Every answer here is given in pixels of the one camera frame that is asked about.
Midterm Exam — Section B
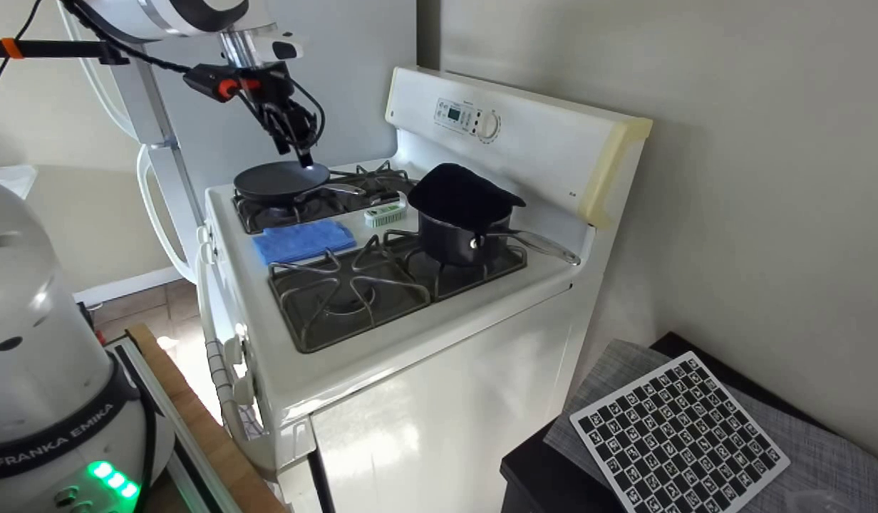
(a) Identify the wooden board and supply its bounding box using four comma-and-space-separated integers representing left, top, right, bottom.
123, 323, 290, 513

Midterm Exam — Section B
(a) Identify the black white calibration board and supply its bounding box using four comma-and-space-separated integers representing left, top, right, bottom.
568, 352, 793, 513

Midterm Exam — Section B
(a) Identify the black side table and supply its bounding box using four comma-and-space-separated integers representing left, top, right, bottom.
499, 332, 878, 513

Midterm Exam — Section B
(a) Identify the grey mat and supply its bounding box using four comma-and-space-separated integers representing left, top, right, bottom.
541, 340, 878, 513

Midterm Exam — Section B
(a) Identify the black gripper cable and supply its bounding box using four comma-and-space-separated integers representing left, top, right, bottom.
65, 0, 331, 145

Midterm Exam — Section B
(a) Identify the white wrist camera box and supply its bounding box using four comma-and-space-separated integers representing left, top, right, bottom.
266, 35, 303, 62

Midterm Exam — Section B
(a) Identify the blue striped towel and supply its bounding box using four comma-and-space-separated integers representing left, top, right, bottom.
250, 220, 360, 272

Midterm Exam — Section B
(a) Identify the grey frying pan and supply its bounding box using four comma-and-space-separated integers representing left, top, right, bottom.
230, 156, 334, 206

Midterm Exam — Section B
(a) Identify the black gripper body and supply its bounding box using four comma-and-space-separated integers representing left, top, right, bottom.
183, 58, 325, 149

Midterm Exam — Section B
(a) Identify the small white green box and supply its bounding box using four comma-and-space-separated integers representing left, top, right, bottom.
361, 201, 411, 232

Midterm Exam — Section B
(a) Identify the small black saucepan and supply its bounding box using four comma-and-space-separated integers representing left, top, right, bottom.
417, 208, 579, 272

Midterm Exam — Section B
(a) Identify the white refrigerator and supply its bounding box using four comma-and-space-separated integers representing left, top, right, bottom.
58, 0, 421, 289

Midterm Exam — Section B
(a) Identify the white gas stove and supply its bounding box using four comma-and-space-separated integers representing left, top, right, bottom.
196, 65, 656, 513

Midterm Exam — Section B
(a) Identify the black pole with orange tape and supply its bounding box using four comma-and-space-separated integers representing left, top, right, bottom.
0, 38, 134, 69

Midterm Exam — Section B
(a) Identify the large black burner grate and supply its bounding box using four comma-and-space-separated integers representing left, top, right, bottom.
266, 228, 531, 357

